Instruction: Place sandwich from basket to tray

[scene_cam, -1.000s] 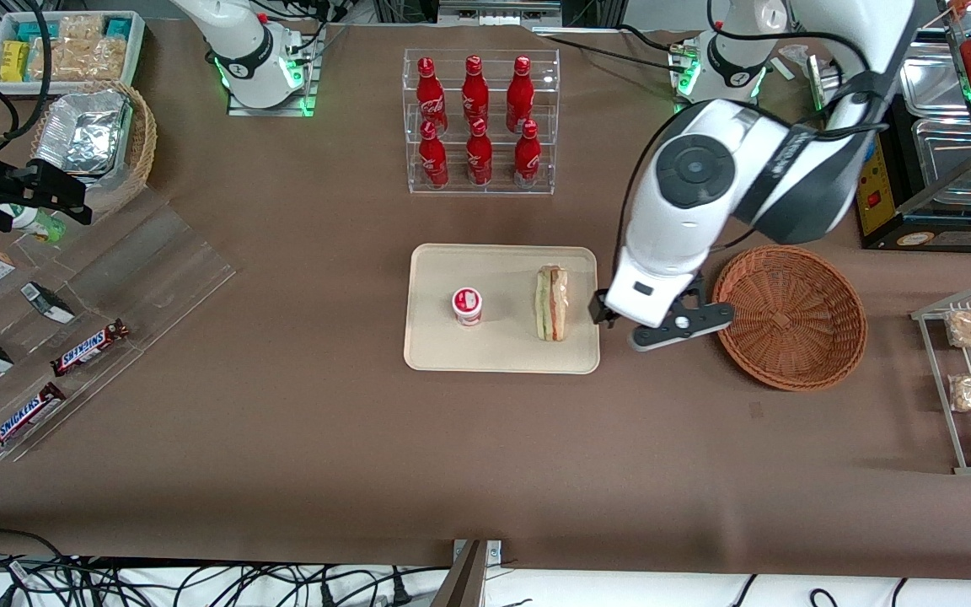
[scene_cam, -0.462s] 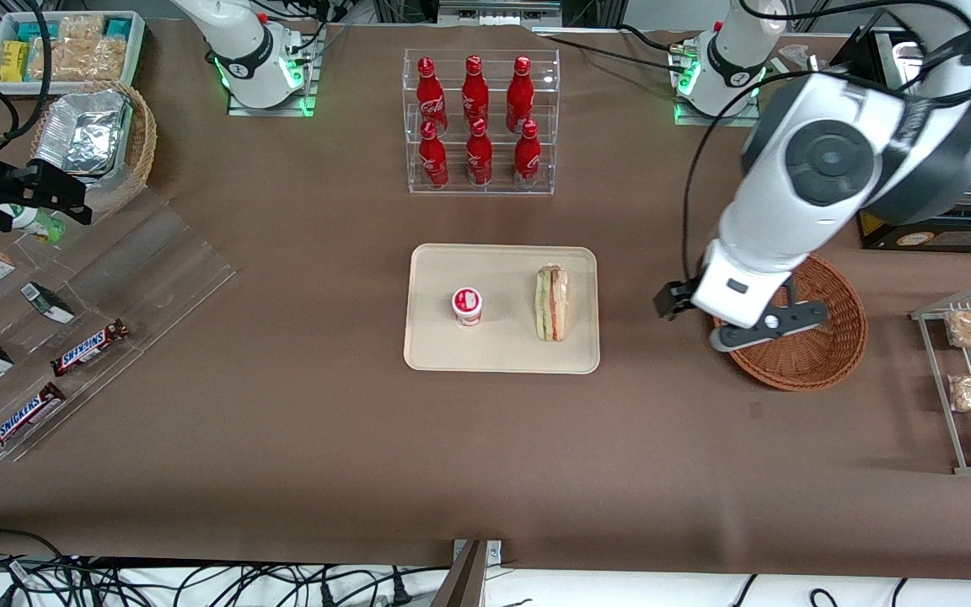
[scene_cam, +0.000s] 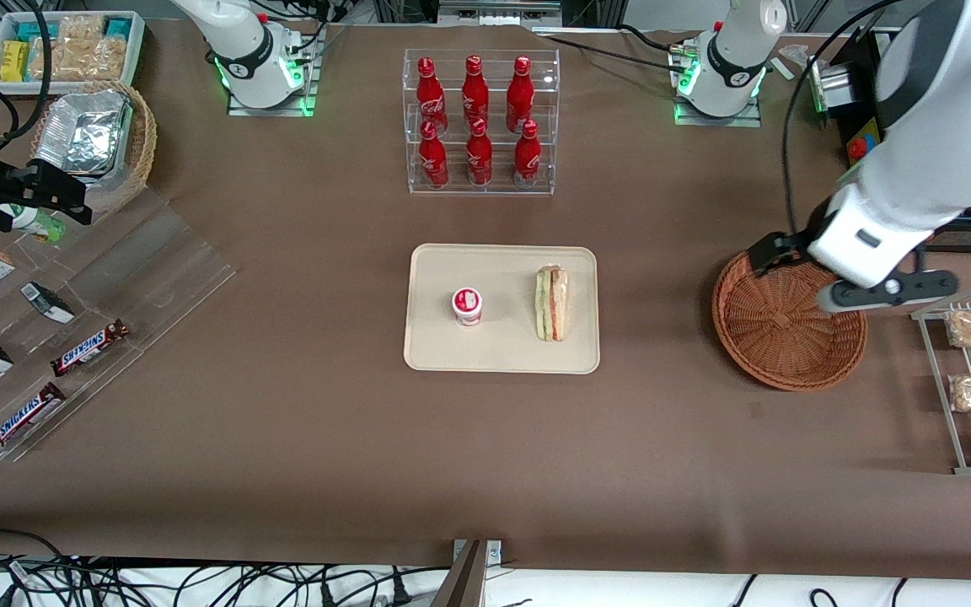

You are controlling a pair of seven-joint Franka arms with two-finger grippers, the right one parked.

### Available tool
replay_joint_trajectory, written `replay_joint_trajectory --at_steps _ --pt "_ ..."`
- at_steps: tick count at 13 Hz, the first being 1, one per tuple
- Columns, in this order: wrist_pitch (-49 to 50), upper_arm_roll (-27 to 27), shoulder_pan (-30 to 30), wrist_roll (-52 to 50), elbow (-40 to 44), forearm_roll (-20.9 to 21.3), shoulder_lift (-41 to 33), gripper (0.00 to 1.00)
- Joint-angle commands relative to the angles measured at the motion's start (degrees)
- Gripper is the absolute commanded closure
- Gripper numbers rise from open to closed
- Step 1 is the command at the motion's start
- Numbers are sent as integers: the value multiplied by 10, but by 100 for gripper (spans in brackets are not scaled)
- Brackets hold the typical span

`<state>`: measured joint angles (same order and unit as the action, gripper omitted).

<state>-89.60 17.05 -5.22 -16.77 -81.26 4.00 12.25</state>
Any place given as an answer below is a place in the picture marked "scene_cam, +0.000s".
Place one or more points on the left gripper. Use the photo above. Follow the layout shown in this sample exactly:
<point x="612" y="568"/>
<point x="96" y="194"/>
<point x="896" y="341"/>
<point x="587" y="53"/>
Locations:
<point x="791" y="244"/>

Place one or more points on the triangle sandwich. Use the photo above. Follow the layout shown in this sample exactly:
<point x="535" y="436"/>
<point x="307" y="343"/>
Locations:
<point x="551" y="303"/>

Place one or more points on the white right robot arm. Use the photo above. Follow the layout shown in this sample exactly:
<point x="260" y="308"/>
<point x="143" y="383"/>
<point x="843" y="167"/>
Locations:
<point x="241" y="46"/>

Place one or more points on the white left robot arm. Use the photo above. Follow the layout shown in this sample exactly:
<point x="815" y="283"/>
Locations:
<point x="941" y="126"/>

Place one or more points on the brown round wicker basket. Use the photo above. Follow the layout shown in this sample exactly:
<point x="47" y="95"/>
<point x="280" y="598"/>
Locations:
<point x="776" y="337"/>

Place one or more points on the tan wicker basket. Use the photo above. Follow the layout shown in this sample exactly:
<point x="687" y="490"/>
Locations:
<point x="142" y="143"/>

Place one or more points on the beige plastic tray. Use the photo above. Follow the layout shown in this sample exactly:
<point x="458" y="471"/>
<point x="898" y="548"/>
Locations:
<point x="502" y="346"/>

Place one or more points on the green white drink bottle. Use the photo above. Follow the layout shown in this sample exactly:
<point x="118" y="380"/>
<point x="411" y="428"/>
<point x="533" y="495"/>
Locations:
<point x="39" y="226"/>

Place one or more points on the stacked aluminium foil trays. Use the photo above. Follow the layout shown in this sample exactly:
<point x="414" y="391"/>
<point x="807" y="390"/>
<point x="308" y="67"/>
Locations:
<point x="85" y="135"/>

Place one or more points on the red round knob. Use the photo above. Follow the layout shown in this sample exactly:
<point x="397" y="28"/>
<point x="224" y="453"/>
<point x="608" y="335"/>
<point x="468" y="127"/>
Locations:
<point x="857" y="150"/>

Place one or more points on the clear acrylic stepped display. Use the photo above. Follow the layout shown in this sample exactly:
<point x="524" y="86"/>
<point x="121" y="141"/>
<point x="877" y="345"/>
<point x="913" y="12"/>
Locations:
<point x="148" y="270"/>

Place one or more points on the yellow snack packet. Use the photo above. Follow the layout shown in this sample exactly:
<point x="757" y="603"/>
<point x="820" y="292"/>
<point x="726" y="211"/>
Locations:
<point x="14" y="61"/>

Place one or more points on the clear bagged pastry snacks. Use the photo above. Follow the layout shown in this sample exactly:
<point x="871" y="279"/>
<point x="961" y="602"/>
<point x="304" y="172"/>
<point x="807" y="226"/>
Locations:
<point x="81" y="55"/>

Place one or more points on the brown Snickers bar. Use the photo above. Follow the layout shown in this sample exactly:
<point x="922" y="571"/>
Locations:
<point x="24" y="418"/>
<point x="89" y="348"/>

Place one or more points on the silver metal box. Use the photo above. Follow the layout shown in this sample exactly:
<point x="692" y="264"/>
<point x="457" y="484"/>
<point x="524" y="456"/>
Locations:
<point x="831" y="84"/>

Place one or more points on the teal snack packet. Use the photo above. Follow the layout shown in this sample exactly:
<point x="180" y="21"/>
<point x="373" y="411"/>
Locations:
<point x="118" y="28"/>
<point x="34" y="31"/>

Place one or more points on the white plastic bin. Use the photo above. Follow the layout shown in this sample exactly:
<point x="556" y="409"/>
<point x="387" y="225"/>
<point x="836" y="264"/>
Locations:
<point x="138" y="42"/>

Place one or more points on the crumpled clear plastic wrapper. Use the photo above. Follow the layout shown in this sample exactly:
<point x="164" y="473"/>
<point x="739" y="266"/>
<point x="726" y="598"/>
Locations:
<point x="793" y="57"/>

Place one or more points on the red cola bottle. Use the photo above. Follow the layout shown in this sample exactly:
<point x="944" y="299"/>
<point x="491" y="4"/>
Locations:
<point x="527" y="160"/>
<point x="433" y="160"/>
<point x="474" y="93"/>
<point x="479" y="160"/>
<point x="520" y="93"/>
<point x="428" y="93"/>

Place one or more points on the clear acrylic bottle rack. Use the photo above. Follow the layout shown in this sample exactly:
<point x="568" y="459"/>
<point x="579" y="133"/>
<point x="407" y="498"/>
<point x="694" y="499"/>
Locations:
<point x="481" y="187"/>

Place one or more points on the red white yogurt cup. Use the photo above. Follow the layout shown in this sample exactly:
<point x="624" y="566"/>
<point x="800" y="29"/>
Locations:
<point x="467" y="305"/>

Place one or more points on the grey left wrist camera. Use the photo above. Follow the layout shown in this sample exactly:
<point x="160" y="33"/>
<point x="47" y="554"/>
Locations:
<point x="890" y="291"/>

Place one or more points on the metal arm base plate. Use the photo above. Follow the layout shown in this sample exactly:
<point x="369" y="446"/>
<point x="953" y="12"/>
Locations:
<point x="304" y="93"/>
<point x="717" y="120"/>

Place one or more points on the metal table edge bracket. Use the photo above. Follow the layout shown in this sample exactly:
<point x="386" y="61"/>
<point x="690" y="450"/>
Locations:
<point x="492" y="552"/>

